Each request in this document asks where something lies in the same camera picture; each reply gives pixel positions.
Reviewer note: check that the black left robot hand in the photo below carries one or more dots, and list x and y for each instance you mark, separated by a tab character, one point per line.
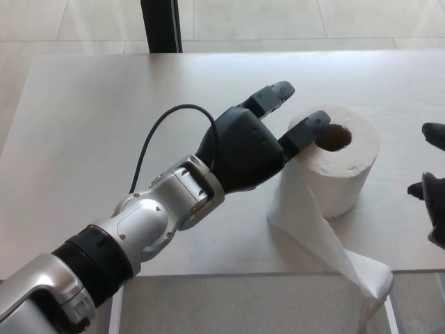
250	149

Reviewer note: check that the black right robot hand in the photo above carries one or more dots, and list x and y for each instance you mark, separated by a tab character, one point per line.
436	208

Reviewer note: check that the white toilet paper roll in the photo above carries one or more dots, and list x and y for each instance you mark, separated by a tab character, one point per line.
340	188

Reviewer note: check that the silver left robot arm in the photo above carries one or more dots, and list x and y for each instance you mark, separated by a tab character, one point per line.
142	219

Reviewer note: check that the white table leg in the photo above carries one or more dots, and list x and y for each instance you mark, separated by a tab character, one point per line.
391	320
115	313

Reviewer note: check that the black vertical post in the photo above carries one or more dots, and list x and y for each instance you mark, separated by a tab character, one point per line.
161	26

